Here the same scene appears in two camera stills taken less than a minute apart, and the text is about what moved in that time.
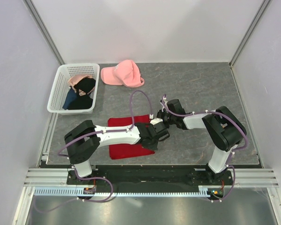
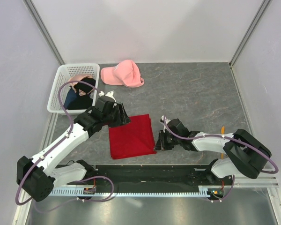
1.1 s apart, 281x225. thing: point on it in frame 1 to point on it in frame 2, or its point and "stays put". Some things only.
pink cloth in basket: [74, 79] stays put
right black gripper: [160, 114] to [161, 144]
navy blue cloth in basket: [71, 96] stays put
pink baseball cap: [125, 73] stays put
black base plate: [153, 176] stays put
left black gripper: [153, 147] to [122, 118]
